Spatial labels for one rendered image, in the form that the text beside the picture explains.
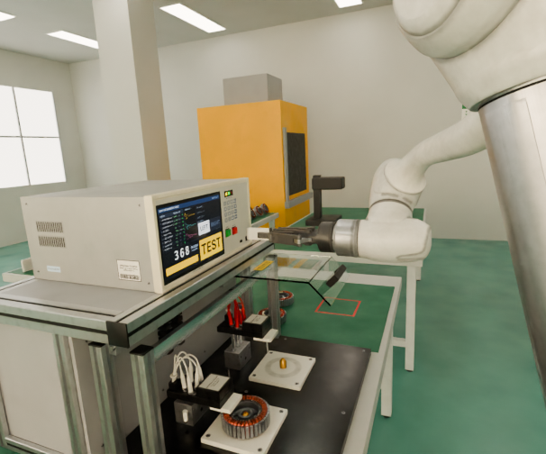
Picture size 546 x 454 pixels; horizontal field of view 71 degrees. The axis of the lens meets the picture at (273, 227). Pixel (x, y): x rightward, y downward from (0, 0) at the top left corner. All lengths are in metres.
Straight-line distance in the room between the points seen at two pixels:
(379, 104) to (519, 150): 5.69
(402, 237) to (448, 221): 5.26
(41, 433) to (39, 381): 0.13
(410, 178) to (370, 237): 0.16
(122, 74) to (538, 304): 4.84
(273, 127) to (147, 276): 3.76
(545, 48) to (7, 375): 1.07
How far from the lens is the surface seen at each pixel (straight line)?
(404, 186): 0.92
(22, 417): 1.11
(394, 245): 0.86
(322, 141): 6.21
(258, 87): 4.87
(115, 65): 5.09
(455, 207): 6.08
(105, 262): 0.91
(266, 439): 0.94
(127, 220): 0.84
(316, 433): 0.97
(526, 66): 0.39
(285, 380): 1.11
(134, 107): 4.88
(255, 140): 4.57
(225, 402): 0.97
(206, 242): 0.95
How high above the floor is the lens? 1.39
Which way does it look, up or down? 11 degrees down
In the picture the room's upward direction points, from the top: 3 degrees counter-clockwise
